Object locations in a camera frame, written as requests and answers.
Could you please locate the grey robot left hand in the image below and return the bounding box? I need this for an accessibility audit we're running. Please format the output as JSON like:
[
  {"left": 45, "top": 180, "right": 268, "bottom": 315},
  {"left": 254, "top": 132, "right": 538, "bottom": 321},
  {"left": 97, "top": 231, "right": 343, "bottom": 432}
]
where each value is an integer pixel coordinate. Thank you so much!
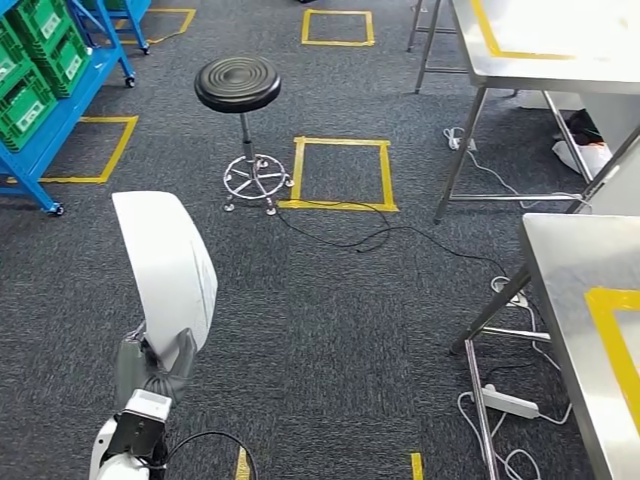
[{"left": 113, "top": 322, "right": 198, "bottom": 415}]

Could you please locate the white curved plastic panel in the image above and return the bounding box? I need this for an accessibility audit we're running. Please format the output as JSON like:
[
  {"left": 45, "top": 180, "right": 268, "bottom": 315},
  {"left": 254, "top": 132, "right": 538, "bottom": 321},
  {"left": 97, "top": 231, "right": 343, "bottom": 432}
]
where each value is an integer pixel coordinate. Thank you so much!
[{"left": 112, "top": 190, "right": 219, "bottom": 372}]

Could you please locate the blue metal shelf rack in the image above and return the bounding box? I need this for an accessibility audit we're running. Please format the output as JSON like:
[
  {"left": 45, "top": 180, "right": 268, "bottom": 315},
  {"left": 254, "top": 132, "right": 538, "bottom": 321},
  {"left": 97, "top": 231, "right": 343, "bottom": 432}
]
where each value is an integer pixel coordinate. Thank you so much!
[
  {"left": 0, "top": 0, "right": 137, "bottom": 217},
  {"left": 67, "top": 0, "right": 152, "bottom": 56}
]

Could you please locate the steel workbench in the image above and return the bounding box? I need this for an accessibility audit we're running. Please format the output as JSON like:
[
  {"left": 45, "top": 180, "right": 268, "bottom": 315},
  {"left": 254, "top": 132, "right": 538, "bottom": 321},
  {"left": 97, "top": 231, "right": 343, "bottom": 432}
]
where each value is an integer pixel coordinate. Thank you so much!
[{"left": 450, "top": 211, "right": 640, "bottom": 480}]

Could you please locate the yellow floor tape square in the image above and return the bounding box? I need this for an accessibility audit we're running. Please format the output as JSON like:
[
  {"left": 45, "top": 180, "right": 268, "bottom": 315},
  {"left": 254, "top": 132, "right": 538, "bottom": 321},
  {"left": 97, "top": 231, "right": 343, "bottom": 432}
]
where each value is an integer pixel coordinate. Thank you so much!
[
  {"left": 113, "top": 7, "right": 197, "bottom": 46},
  {"left": 301, "top": 9, "right": 375, "bottom": 48},
  {"left": 5, "top": 115, "right": 140, "bottom": 185},
  {"left": 277, "top": 136, "right": 399, "bottom": 213},
  {"left": 235, "top": 447, "right": 423, "bottom": 480}
]

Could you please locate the black round stool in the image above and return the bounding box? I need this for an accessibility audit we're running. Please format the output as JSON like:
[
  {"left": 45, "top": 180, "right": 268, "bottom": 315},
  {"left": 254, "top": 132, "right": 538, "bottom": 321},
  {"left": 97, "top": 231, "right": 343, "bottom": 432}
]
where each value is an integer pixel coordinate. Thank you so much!
[{"left": 193, "top": 56, "right": 296, "bottom": 217}]

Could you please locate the white power strip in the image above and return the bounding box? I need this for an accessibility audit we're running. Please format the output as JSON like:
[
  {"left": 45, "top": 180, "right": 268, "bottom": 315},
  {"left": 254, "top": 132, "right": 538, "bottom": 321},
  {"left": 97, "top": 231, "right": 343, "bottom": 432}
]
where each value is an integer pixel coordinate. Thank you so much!
[{"left": 469, "top": 384, "right": 541, "bottom": 420}]

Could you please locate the white floor socket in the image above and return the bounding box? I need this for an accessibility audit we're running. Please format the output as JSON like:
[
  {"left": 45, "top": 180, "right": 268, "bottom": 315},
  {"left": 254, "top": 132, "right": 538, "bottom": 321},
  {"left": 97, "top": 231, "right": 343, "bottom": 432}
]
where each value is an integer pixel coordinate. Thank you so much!
[{"left": 491, "top": 275, "right": 530, "bottom": 309}]

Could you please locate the yellow tape outline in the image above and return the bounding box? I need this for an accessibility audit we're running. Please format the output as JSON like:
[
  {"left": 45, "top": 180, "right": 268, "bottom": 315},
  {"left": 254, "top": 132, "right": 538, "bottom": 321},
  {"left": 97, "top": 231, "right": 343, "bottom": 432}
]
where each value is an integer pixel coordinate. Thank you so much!
[
  {"left": 583, "top": 286, "right": 640, "bottom": 435},
  {"left": 469, "top": 0, "right": 576, "bottom": 61}
]

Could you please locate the white plastic bag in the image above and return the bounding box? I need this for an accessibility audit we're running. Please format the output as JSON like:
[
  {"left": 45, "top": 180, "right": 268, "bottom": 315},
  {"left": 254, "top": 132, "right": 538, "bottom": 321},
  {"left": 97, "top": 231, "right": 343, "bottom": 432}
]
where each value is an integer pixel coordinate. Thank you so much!
[{"left": 552, "top": 139, "right": 614, "bottom": 177}]

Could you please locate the black bag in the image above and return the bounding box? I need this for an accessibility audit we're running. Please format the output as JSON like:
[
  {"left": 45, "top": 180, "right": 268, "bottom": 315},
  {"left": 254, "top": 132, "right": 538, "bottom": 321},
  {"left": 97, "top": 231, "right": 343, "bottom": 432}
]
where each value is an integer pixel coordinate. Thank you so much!
[{"left": 567, "top": 109, "right": 606, "bottom": 144}]

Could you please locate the steel table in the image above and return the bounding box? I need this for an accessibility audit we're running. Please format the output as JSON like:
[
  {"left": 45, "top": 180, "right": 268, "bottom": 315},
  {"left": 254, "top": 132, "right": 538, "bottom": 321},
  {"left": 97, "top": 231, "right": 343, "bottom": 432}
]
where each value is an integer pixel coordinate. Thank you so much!
[{"left": 405, "top": 0, "right": 640, "bottom": 225}]

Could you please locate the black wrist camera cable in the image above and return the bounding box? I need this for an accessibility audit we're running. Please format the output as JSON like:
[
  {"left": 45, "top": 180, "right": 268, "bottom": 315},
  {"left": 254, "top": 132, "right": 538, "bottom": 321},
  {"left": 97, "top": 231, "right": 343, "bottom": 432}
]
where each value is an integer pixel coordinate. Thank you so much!
[{"left": 164, "top": 430, "right": 258, "bottom": 480}]

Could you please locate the black floor cable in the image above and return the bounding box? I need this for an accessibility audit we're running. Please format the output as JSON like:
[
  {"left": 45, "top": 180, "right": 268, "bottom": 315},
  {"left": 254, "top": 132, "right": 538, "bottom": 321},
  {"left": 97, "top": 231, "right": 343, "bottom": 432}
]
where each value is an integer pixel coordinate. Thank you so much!
[{"left": 275, "top": 198, "right": 524, "bottom": 280}]

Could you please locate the white cable with plug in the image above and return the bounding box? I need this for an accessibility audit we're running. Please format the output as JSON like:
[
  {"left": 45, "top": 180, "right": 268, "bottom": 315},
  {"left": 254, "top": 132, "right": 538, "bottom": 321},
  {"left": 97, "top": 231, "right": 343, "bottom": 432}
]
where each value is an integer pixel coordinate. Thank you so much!
[{"left": 442, "top": 125, "right": 593, "bottom": 212}]

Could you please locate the white power cable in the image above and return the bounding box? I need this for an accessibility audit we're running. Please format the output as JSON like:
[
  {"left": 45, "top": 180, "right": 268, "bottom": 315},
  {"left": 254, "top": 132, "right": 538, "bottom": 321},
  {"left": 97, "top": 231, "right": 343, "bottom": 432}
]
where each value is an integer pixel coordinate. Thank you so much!
[{"left": 456, "top": 274, "right": 574, "bottom": 480}]

